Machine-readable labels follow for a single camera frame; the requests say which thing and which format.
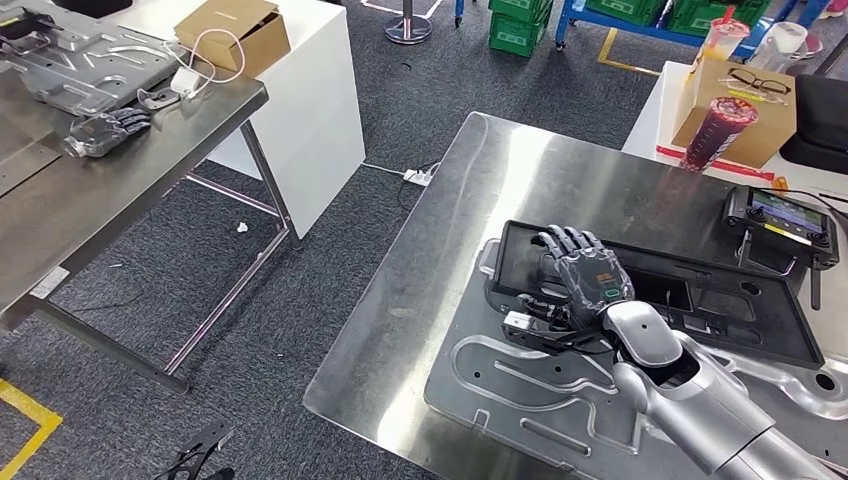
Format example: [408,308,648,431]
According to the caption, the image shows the large brown cardboard box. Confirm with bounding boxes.
[672,58,798,170]

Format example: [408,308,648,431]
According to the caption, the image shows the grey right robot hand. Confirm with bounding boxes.
[537,225,636,331]

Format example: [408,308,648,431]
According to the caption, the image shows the green plastic crate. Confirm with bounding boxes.
[665,0,773,39]
[586,0,667,28]
[488,11,552,59]
[488,0,554,24]

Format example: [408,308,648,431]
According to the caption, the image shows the stainless steel side table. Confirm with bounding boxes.
[0,0,303,397]

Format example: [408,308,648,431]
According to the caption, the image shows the pink drink cup with straw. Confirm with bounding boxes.
[692,6,752,74]

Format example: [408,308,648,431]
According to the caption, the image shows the black rimmed glasses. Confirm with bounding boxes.
[718,67,793,107]

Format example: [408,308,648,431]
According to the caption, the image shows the white charger block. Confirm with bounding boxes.
[170,66,202,99]

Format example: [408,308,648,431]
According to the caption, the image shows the small brown cardboard box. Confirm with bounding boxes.
[174,0,293,79]

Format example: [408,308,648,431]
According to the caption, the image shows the black device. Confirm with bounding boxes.
[0,6,64,54]

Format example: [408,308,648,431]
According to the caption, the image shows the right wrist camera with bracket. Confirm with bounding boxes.
[501,298,621,356]

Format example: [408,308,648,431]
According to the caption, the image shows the black bag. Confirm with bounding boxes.
[779,74,848,177]

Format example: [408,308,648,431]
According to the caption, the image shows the white cabinet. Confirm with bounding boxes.
[99,0,367,241]

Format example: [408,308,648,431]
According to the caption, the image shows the black remote controller with screen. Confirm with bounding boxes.
[723,185,841,311]

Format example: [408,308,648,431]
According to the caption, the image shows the white charger cable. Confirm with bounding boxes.
[135,27,246,111]

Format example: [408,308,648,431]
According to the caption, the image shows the long black plastic part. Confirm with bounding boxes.
[483,220,826,371]

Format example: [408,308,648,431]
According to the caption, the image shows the blue wheeled cart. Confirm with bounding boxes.
[555,0,829,61]

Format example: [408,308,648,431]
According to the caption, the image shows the stainless steel workbench table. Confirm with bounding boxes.
[302,111,848,480]

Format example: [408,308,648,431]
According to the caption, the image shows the dark red drink cup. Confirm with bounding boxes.
[678,97,760,175]

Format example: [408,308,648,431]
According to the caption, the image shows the red strip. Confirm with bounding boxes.
[655,145,776,181]

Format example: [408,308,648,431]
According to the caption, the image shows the spare grey robot hand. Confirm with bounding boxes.
[61,107,154,159]

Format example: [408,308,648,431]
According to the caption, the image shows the chrome stanchion post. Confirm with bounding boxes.
[384,0,433,46]

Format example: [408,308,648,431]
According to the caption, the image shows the stamped grey metal panel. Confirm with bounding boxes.
[423,237,848,480]
[0,0,187,119]

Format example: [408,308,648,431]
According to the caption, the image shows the yellow floor tape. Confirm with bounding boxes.
[0,378,64,480]
[596,27,664,77]

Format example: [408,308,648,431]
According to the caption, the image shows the clear plastic cup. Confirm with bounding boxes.
[748,21,810,74]

